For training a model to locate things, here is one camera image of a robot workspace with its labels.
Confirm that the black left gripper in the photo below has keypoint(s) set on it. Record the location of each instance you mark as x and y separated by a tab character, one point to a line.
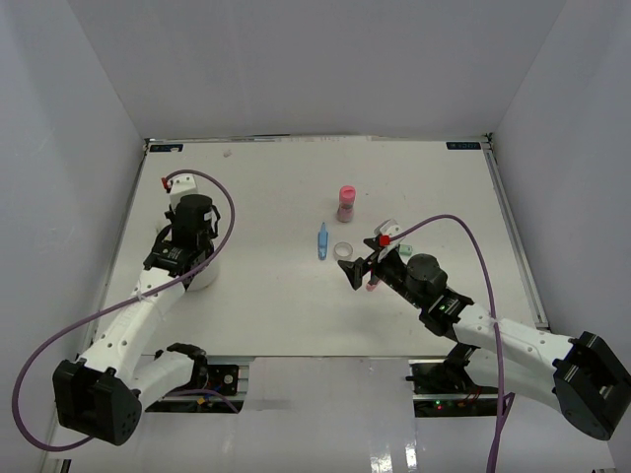
213	234

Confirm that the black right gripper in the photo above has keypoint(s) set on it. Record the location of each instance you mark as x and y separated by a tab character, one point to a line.
355	271

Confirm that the clear tape roll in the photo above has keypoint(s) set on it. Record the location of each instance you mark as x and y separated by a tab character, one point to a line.
343	251

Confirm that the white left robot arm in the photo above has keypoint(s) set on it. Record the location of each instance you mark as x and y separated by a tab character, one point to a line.
104	393

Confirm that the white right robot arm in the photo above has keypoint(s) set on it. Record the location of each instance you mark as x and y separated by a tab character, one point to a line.
579	377

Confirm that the white round divided container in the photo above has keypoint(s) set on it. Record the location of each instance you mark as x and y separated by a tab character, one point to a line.
206	275

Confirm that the blue correction tape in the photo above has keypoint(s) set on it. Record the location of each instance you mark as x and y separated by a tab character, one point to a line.
322	242

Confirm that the pink glue stick bottle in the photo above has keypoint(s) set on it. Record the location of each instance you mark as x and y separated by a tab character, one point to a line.
346	201

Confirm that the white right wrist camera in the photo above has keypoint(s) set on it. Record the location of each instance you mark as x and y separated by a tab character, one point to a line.
385	234

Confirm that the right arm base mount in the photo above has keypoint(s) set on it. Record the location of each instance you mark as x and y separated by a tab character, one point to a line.
440	392

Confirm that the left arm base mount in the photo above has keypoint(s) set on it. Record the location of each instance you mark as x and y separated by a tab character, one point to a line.
223	392

